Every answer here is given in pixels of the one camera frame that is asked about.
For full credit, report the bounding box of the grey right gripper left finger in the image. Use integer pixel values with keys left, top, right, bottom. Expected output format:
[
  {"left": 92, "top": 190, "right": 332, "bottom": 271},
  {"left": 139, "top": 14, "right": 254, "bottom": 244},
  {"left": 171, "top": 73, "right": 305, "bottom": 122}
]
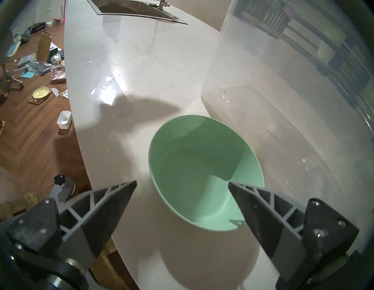
[{"left": 5, "top": 180, "right": 138, "bottom": 269}]

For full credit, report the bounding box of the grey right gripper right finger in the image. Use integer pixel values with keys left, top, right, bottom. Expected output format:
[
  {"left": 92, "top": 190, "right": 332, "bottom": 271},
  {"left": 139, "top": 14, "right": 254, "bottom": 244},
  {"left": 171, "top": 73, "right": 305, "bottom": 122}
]
[{"left": 228, "top": 181, "right": 360, "bottom": 285}]

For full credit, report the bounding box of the mint green plastic bowl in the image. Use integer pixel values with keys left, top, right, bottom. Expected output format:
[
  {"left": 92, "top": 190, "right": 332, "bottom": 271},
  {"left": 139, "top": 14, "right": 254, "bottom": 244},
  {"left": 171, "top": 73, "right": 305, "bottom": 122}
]
[{"left": 148, "top": 115, "right": 265, "bottom": 231}]

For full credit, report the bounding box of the wooden pallet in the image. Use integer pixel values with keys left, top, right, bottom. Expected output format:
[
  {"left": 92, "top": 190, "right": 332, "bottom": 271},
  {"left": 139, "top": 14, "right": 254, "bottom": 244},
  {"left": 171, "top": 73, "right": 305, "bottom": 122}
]
[{"left": 0, "top": 190, "right": 130, "bottom": 290}]

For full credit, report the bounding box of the small clear jar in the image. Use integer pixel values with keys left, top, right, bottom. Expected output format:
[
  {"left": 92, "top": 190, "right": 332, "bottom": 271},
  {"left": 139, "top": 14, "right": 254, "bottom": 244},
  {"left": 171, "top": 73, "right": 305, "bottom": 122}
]
[{"left": 57, "top": 111, "right": 72, "bottom": 130}]

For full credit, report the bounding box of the clear plastic storage box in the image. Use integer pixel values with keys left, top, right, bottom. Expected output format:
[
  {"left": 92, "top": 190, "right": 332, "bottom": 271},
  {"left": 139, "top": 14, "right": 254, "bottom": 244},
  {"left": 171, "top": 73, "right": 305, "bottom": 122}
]
[{"left": 201, "top": 0, "right": 374, "bottom": 211}]

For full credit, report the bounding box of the pale yellow round dish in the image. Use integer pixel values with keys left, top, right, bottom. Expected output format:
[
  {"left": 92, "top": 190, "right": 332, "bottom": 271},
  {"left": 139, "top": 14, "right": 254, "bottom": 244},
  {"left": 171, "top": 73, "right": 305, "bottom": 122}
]
[{"left": 29, "top": 86, "right": 53, "bottom": 105}]

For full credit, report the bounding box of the white green carton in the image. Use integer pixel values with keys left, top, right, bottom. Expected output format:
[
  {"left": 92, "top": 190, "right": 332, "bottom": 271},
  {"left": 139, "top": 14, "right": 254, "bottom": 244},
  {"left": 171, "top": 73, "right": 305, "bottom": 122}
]
[{"left": 48, "top": 42, "right": 64, "bottom": 59}]

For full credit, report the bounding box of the brown paper bag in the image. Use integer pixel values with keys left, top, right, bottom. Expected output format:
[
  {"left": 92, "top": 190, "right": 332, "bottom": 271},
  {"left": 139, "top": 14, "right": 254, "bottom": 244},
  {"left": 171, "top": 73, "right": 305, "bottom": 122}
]
[{"left": 37, "top": 32, "right": 53, "bottom": 63}]

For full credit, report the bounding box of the stainless steel sink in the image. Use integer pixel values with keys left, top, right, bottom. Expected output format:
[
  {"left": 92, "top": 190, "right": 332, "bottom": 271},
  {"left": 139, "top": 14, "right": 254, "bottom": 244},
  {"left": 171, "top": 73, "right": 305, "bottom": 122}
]
[{"left": 87, "top": 0, "right": 189, "bottom": 25}]

